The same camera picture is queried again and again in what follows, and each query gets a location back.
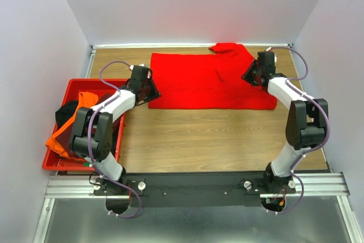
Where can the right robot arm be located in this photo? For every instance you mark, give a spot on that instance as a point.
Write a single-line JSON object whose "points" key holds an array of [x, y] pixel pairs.
{"points": [[307, 127]]}

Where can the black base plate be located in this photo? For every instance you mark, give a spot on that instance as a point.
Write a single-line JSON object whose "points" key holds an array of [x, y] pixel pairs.
{"points": [[197, 189]]}

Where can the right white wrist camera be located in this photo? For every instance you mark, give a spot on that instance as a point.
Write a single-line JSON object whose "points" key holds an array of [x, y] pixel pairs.
{"points": [[270, 49]]}

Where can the black t-shirt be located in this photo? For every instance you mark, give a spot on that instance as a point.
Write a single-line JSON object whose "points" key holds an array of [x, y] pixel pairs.
{"points": [[63, 116]]}

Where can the orange t-shirt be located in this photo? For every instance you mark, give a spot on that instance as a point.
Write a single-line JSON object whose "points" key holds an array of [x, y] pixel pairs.
{"points": [[85, 103]]}

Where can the maroon t-shirt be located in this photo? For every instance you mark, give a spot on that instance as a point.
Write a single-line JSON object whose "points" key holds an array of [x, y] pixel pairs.
{"points": [[105, 98]]}

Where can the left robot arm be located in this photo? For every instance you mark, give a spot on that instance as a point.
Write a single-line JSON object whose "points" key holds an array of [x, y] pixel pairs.
{"points": [[92, 129]]}

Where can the red t-shirt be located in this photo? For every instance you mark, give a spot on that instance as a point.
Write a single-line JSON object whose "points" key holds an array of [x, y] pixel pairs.
{"points": [[207, 81]]}

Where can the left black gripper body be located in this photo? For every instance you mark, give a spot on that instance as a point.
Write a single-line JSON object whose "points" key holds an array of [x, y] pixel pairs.
{"points": [[149, 88]]}

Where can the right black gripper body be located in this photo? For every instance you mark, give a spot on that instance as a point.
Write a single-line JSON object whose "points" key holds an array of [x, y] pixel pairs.
{"points": [[258, 70]]}

